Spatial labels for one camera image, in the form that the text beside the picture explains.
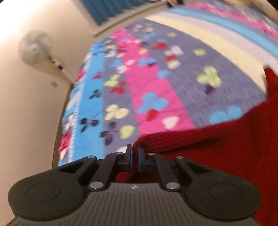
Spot white standing fan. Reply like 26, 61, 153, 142
19, 30, 74, 84

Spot colourful floral striped bed blanket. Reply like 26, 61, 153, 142
58, 1, 277, 166

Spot dark red knit sweater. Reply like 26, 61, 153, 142
115, 67, 278, 226

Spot blue window curtain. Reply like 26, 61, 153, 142
80, 0, 148, 25

